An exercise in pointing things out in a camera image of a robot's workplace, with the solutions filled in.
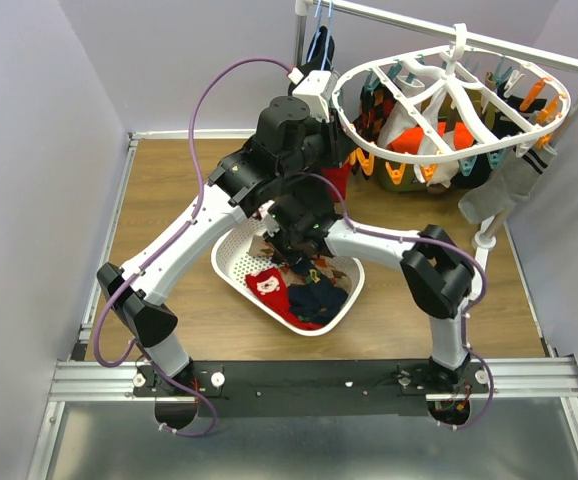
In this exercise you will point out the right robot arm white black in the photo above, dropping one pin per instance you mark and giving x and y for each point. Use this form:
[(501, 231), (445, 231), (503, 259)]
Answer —
[(438, 274)]

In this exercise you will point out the white perforated plastic basket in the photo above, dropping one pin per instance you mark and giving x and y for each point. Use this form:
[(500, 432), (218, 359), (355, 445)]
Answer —
[(231, 262)]

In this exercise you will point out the beige argyle sock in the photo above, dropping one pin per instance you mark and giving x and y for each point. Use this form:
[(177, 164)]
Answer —
[(262, 252)]

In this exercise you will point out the white orange hanging sock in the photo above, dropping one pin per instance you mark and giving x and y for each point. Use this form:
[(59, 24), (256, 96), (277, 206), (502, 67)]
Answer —
[(399, 120)]

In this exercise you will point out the red hanging sock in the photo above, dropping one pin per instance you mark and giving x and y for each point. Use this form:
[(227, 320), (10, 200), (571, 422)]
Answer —
[(339, 178)]

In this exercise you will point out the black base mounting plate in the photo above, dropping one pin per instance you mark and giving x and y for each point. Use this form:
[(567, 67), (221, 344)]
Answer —
[(258, 389)]

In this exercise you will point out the black sock on blue hanger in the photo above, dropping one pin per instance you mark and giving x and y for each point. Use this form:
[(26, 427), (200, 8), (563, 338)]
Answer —
[(320, 52)]

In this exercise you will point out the white drying rack frame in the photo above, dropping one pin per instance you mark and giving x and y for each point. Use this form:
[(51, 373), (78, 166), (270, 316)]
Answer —
[(441, 68)]

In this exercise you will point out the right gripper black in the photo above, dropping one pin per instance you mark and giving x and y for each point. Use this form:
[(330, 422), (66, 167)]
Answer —
[(282, 256)]

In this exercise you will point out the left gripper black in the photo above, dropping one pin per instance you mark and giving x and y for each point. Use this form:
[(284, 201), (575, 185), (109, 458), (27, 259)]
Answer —
[(338, 143)]

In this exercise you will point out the aluminium rail frame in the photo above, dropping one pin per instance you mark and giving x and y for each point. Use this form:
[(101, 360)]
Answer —
[(95, 427)]

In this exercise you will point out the navy santa sock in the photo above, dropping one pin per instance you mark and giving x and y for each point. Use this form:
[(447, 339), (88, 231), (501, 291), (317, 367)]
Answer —
[(303, 272)]

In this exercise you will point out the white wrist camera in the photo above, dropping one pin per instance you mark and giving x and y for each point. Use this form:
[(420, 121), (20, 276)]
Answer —
[(316, 90), (263, 211)]

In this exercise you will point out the dark argyle hanging sock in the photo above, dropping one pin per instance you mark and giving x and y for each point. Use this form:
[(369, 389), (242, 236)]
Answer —
[(376, 105)]

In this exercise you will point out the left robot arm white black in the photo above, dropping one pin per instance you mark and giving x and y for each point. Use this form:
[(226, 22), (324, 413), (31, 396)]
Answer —
[(278, 164)]

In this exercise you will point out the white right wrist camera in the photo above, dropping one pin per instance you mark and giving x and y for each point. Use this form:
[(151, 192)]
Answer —
[(263, 211)]

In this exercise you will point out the navy green striped sock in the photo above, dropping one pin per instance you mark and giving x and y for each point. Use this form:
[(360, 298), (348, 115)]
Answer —
[(318, 306)]

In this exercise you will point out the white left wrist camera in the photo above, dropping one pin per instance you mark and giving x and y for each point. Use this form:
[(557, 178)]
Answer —
[(316, 90)]

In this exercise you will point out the grey striped hanging sock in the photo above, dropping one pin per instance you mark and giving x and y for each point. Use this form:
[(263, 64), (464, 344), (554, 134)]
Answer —
[(510, 183)]

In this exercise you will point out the red santa bear sock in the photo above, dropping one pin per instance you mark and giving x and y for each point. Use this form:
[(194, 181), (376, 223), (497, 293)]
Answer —
[(269, 287)]

